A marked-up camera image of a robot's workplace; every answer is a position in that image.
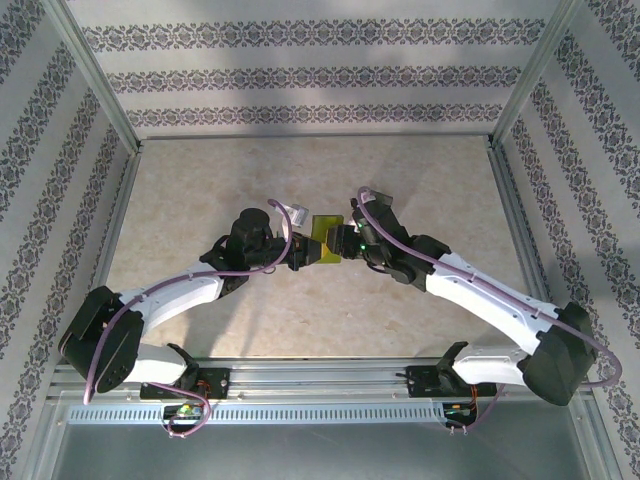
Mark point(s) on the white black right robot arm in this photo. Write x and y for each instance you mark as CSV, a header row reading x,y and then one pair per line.
x,y
480,300

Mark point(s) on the green card holder clear sleeves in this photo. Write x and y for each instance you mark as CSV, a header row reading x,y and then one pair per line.
x,y
327,227

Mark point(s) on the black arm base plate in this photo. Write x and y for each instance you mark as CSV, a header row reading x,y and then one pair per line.
x,y
220,382
417,382

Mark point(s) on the grey sheet metal panel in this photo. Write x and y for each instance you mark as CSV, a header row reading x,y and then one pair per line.
x,y
320,455

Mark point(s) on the small circuit board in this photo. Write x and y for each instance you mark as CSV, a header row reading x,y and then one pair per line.
x,y
457,411
185,411

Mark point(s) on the aluminium frame post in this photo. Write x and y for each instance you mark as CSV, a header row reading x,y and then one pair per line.
x,y
94,75
532,75

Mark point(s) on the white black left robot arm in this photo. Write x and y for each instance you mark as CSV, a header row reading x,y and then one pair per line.
x,y
175,295

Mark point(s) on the aluminium table edge rail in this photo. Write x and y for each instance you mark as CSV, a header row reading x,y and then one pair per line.
x,y
315,137
522,225
114,225

